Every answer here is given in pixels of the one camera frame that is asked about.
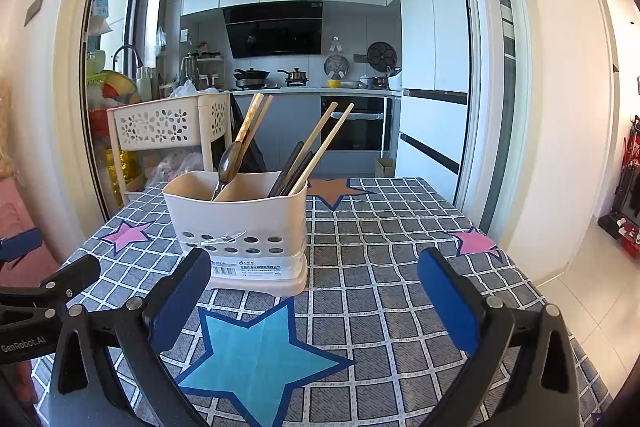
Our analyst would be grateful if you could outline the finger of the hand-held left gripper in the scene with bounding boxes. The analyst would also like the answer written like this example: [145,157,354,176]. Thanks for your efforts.
[0,228,44,264]
[0,253,102,309]

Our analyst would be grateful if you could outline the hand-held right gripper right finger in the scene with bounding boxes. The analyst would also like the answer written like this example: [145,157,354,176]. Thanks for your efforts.
[417,248,589,427]

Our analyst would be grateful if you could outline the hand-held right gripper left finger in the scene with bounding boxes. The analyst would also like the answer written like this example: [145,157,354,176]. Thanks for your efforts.
[49,248,213,427]

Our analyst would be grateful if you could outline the white plastic utensil holder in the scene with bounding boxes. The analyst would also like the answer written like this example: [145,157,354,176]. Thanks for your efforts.
[162,171,309,295]

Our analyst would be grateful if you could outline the black chopsticks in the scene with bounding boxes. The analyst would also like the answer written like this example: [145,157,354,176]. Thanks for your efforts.
[268,141,306,198]

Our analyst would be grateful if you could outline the wooden chopstick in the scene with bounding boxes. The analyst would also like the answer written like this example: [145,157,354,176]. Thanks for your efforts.
[234,93,265,146]
[244,95,275,150]
[294,103,355,196]
[286,102,339,196]

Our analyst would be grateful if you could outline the large pink folding stool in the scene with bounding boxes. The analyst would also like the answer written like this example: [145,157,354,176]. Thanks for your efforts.
[0,177,58,288]

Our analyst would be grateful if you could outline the grey checked tablecloth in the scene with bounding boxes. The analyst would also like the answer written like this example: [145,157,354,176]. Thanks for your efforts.
[30,177,616,427]

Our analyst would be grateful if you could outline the gold foil packet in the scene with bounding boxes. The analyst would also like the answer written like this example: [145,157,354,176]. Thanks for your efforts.
[106,149,143,205]

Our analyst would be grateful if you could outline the clear plastic bags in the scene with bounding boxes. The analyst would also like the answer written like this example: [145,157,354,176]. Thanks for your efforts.
[150,152,206,195]

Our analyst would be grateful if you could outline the cardboard box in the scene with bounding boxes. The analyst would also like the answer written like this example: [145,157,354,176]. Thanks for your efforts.
[376,158,396,192]

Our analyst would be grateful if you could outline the red basket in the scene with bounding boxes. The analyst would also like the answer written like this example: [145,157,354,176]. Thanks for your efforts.
[89,109,108,142]

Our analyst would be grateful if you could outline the white plastic trolley rack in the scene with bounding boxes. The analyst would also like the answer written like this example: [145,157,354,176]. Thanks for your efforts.
[106,91,232,208]

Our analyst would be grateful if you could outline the yellow green basin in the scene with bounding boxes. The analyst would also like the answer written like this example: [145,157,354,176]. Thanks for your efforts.
[86,71,138,105]

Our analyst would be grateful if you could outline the black built-in oven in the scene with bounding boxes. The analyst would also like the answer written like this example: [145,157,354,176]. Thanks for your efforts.
[320,96,391,152]

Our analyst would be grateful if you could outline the red and black bags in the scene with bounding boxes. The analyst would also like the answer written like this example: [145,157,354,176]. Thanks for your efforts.
[597,114,640,258]

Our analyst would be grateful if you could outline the kitchen faucet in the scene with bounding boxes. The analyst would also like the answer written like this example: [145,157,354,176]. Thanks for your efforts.
[112,45,143,78]

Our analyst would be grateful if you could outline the black wok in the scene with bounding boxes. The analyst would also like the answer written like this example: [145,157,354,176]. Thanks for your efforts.
[233,67,271,82]

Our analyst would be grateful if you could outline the white refrigerator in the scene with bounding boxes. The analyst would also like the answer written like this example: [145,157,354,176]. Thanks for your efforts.
[395,0,473,208]

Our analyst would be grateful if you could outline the round black pan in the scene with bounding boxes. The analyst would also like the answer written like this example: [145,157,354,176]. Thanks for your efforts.
[366,41,398,70]

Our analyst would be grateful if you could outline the round silver steamer rack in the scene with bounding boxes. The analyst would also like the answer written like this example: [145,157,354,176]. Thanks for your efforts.
[323,55,349,78]

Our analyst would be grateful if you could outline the black range hood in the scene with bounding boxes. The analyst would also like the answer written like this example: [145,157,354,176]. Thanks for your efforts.
[222,1,323,58]

